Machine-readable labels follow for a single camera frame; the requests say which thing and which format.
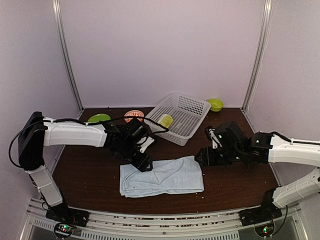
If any small lime green bowl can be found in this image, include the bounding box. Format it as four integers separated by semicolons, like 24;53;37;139
207;98;224;112

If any left aluminium corner post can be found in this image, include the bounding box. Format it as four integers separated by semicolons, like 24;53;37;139
52;0;84;112

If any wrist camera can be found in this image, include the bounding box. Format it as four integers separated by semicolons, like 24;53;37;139
204;126;221;149
137;136;155;153

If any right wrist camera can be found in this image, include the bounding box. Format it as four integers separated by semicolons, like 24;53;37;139
204;126;221;149

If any light blue towel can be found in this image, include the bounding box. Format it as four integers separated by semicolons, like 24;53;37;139
119;155;205;198

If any right aluminium corner post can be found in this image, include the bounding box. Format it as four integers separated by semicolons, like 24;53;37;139
242;0;274;113

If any red white patterned bowl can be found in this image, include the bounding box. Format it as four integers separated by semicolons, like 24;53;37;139
124;109;145;123

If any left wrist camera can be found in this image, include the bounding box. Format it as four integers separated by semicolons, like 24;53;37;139
137;136;155;153

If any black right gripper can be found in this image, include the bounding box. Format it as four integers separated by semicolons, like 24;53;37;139
194;146;244;167

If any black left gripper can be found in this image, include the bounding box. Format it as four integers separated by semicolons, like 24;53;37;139
119;138;153;172

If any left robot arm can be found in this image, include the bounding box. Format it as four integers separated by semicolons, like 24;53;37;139
11;111;153;223

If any green crocodile pattern towel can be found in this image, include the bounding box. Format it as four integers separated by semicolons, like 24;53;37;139
157;114;174;129

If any aluminium corner post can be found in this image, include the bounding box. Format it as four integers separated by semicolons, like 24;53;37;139
242;0;274;113
52;0;84;112

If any green round plate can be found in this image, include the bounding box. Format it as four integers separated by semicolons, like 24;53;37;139
87;113;111;123

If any white perforated plastic basket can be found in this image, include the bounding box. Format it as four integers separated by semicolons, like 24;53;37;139
144;92;211;147

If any aluminium front rail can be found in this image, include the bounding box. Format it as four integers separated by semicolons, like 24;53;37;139
24;197;308;240

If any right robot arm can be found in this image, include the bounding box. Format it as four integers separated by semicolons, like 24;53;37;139
194;121;320;226

